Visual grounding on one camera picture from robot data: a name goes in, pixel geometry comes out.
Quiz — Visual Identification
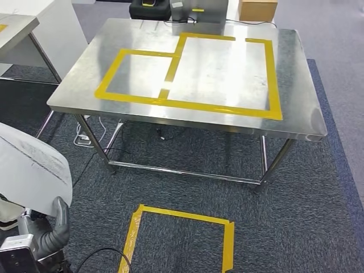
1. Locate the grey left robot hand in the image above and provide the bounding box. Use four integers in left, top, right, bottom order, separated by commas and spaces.
17, 196, 70, 260

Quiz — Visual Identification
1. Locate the white plastic car part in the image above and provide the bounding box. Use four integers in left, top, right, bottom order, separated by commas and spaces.
0, 122, 73, 218

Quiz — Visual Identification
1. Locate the stainless steel workbench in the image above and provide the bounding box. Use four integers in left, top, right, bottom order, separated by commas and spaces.
47, 18, 328, 195

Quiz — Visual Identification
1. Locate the white panel side table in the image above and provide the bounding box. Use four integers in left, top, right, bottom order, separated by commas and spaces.
0, 0, 89, 140

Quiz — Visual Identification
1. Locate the yellow floor tape square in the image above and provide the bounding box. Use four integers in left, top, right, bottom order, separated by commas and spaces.
118, 204, 235, 273

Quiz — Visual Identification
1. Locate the black carry case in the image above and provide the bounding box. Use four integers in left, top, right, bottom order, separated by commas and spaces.
128, 0, 172, 20

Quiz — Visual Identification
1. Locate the grey laptop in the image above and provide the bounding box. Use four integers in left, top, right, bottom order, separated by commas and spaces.
170, 0, 230, 24

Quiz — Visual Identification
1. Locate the brown cardboard box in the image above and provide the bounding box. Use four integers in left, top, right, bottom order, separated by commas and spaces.
238, 0, 279, 22

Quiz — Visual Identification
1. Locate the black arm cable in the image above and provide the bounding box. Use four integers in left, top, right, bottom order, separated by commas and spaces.
73, 247, 133, 273

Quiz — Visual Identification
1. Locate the white power strip cable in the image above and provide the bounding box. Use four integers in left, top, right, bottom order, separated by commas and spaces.
73, 115, 107, 148

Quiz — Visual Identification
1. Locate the black laptop cable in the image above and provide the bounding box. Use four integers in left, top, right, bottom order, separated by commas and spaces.
226, 18, 277, 30

